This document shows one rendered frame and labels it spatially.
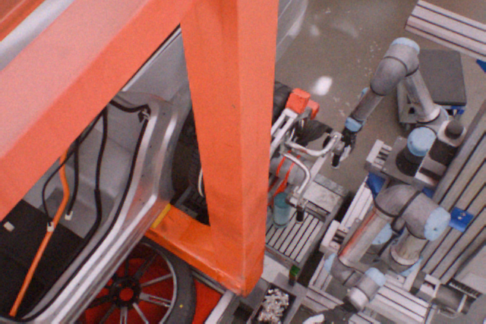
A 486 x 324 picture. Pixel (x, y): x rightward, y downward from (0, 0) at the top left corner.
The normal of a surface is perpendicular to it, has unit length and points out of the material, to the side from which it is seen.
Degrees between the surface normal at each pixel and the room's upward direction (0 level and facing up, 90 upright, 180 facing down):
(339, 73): 0
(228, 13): 90
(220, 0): 90
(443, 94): 0
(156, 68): 78
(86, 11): 0
